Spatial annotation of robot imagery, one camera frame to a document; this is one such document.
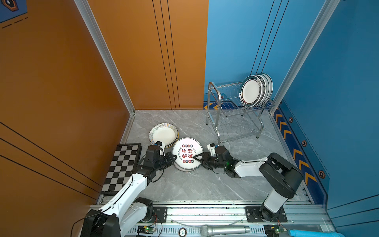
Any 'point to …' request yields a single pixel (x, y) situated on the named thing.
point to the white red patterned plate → (188, 170)
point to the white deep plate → (165, 132)
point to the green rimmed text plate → (250, 91)
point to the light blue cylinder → (294, 233)
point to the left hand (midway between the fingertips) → (178, 154)
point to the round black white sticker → (182, 232)
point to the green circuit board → (146, 229)
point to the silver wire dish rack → (230, 118)
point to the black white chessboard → (124, 162)
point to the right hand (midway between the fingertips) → (195, 159)
